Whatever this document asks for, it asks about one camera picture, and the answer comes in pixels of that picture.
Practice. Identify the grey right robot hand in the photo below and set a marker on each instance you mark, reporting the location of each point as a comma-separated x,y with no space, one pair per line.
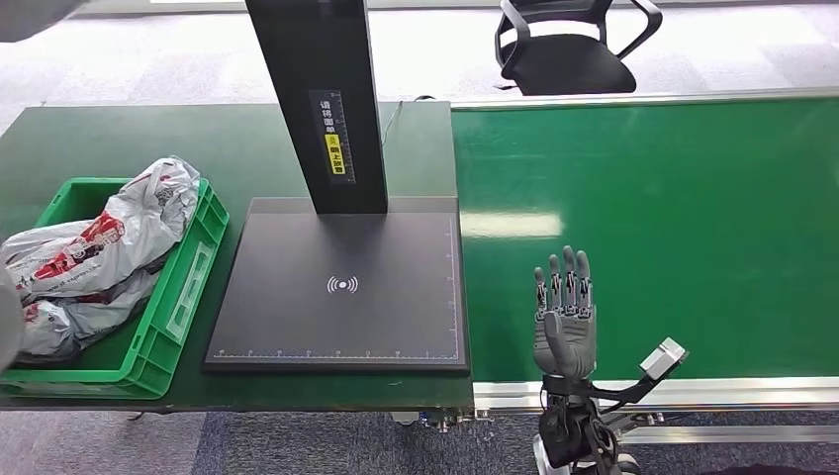
565,337

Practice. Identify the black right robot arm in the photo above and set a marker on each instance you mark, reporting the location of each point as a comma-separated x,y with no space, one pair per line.
570,426

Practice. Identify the green conveyor belt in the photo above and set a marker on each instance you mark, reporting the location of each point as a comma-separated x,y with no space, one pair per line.
655,197

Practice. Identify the black inbound scanner machine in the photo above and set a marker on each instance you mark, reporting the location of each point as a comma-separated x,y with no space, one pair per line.
360,269

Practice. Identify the crumpled grey red-print mailer package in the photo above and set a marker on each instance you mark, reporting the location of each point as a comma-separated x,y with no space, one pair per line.
118,236

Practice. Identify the black office chair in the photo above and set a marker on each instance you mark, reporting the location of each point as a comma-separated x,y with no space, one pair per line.
570,62

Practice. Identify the yellow and black scanner label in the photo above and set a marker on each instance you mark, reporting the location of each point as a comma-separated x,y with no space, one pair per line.
335,141

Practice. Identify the dark green table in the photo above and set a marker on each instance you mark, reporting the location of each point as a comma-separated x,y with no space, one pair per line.
249,144

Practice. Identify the green plastic crate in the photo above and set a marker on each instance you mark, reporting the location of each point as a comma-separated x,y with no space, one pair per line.
190,288

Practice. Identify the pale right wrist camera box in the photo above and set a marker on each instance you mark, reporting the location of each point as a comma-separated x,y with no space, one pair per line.
663,358

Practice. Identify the aluminium conveyor frame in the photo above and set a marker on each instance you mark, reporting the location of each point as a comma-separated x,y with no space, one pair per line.
721,395

